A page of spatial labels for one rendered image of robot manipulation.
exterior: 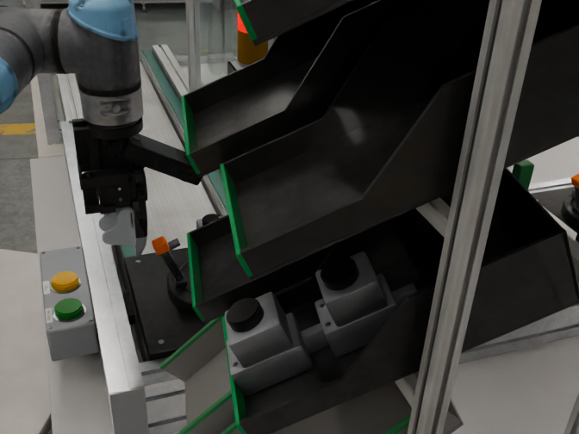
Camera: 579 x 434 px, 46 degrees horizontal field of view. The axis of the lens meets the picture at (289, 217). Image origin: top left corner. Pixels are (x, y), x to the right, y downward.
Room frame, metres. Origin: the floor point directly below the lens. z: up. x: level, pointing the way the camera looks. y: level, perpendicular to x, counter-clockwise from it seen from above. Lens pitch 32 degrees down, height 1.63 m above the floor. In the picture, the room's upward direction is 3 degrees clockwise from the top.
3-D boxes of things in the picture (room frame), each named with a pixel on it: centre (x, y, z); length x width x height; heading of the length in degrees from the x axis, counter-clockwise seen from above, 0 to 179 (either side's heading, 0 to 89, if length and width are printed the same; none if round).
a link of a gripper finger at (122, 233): (0.79, 0.23, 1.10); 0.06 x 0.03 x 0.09; 111
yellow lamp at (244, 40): (1.07, 0.07, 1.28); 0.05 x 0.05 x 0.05
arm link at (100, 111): (0.80, 0.23, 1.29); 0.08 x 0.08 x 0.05
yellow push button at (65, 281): (0.85, 0.34, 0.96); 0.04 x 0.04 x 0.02
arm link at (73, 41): (0.80, 0.23, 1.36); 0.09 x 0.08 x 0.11; 92
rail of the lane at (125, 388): (1.05, 0.35, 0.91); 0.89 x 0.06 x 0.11; 21
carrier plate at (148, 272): (0.85, 0.11, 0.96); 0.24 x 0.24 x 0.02; 21
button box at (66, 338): (0.85, 0.34, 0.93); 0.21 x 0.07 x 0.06; 21
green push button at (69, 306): (0.79, 0.32, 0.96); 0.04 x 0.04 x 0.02
